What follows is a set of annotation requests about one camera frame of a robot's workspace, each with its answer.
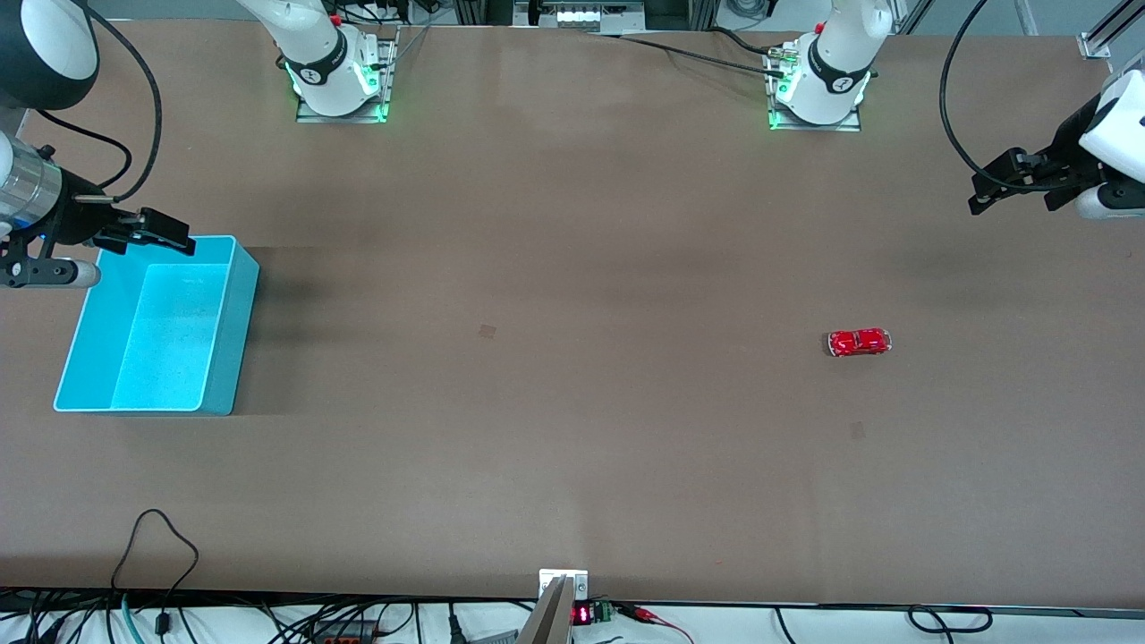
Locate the short black right arm cable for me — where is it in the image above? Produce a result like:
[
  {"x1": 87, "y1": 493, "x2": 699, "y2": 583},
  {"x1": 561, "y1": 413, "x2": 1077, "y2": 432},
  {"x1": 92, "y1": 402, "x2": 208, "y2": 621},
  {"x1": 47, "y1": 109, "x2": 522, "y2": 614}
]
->
[{"x1": 31, "y1": 107, "x2": 133, "y2": 191}]

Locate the black coiled cable loop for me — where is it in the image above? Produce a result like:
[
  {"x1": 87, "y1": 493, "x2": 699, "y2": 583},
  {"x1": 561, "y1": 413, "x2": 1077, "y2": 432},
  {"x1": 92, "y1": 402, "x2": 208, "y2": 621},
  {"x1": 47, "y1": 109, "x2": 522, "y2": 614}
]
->
[{"x1": 907, "y1": 606, "x2": 994, "y2": 634}]

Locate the long black right arm cable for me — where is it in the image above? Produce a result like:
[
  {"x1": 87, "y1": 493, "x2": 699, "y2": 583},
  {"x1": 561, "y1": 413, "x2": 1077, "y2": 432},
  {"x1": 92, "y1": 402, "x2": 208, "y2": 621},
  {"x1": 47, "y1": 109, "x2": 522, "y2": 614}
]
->
[{"x1": 85, "y1": 4, "x2": 164, "y2": 205}]

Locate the aluminium corner profile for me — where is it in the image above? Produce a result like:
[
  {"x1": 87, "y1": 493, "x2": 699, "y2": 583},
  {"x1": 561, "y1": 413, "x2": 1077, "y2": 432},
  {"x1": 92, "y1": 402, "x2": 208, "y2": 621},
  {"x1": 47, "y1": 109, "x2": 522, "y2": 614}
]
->
[{"x1": 1078, "y1": 0, "x2": 1145, "y2": 61}]

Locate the silver lit rack device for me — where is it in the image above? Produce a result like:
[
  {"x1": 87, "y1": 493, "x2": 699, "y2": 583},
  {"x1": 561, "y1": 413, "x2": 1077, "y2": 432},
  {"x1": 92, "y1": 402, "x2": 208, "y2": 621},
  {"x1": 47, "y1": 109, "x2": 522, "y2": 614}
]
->
[{"x1": 514, "y1": 0, "x2": 645, "y2": 29}]

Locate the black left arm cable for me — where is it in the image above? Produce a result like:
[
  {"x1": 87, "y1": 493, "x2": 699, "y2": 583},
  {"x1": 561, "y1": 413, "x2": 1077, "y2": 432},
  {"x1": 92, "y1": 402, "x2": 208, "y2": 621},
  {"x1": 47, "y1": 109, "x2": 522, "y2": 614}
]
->
[{"x1": 939, "y1": 0, "x2": 1092, "y2": 193}]

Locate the blue plastic box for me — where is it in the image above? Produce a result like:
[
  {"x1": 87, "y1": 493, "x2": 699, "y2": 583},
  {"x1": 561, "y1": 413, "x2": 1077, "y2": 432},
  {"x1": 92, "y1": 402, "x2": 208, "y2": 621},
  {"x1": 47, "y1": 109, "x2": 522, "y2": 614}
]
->
[{"x1": 53, "y1": 235, "x2": 261, "y2": 417}]

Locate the black power strip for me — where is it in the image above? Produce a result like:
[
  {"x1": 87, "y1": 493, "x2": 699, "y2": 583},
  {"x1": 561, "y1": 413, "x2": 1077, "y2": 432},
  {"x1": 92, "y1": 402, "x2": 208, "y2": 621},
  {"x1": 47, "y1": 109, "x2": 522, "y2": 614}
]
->
[{"x1": 309, "y1": 620, "x2": 377, "y2": 644}]

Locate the red clip lead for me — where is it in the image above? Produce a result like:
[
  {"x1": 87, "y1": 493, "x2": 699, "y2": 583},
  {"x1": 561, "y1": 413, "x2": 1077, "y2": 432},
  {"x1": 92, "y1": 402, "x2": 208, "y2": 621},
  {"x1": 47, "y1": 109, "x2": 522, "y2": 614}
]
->
[{"x1": 617, "y1": 604, "x2": 695, "y2": 644}]

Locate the thin black looped table cable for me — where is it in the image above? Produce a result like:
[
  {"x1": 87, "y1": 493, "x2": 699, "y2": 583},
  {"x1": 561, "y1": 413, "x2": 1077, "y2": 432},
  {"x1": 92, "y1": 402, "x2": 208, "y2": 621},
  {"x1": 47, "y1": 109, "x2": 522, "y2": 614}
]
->
[{"x1": 110, "y1": 509, "x2": 199, "y2": 631}]

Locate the red beetle toy car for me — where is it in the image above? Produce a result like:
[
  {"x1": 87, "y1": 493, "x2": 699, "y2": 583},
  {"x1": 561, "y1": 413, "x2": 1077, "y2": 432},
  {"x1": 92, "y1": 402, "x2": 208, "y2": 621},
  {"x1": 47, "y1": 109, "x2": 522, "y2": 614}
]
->
[{"x1": 827, "y1": 327, "x2": 894, "y2": 359}]

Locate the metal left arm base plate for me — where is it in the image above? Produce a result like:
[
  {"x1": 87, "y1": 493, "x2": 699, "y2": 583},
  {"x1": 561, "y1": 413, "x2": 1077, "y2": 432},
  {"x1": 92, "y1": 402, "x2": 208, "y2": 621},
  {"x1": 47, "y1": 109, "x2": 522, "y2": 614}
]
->
[{"x1": 765, "y1": 40, "x2": 864, "y2": 133}]

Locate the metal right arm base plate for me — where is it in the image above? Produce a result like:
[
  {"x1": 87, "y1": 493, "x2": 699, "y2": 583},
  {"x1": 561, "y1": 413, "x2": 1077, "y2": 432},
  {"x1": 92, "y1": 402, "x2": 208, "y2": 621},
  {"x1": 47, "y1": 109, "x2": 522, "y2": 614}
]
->
[{"x1": 295, "y1": 25, "x2": 400, "y2": 124}]

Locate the grey metal camera post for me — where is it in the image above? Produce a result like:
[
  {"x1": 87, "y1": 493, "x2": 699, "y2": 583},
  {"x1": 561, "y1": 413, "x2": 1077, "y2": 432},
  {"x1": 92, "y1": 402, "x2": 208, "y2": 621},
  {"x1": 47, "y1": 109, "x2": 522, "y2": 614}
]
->
[{"x1": 517, "y1": 577, "x2": 574, "y2": 644}]

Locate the black cable to arm base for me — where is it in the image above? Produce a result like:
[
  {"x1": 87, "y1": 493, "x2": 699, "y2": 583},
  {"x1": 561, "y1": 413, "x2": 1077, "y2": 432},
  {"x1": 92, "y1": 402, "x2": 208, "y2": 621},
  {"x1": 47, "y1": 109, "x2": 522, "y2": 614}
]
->
[{"x1": 586, "y1": 27, "x2": 790, "y2": 69}]

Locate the white metal edge bracket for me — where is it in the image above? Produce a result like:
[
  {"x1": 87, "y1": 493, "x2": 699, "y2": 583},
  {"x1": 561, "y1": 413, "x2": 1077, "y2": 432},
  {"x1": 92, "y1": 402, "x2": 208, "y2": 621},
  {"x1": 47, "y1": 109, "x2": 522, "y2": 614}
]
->
[{"x1": 539, "y1": 570, "x2": 589, "y2": 601}]

